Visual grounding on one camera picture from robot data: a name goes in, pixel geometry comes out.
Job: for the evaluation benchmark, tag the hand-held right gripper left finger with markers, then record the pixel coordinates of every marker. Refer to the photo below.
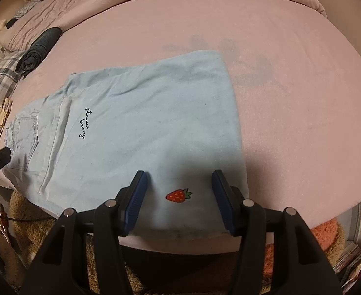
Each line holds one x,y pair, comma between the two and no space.
134,202

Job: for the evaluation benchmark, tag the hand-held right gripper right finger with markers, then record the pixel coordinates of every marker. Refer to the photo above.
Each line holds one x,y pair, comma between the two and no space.
226,202

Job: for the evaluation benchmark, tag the light blue strawberry pants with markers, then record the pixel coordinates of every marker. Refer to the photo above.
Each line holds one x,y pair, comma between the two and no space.
153,123

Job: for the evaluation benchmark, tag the yellow floral cloth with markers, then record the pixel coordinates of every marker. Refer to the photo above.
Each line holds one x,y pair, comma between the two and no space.
1,116

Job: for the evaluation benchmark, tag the brown shaggy rug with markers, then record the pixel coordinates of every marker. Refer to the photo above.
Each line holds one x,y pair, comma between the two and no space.
24,224

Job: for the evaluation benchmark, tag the plaid pillow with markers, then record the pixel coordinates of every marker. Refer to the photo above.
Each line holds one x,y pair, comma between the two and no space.
5,67

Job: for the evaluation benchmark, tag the orange fluffy cushion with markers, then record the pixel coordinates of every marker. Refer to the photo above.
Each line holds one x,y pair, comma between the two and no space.
324,233

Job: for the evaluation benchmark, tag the dark folded garment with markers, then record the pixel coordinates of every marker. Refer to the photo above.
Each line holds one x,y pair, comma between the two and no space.
40,46

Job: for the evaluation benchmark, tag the stack of books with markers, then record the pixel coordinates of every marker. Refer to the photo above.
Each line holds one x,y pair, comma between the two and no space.
358,264

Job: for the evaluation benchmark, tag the blue checked cloth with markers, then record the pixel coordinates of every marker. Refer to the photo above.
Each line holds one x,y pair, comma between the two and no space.
27,8

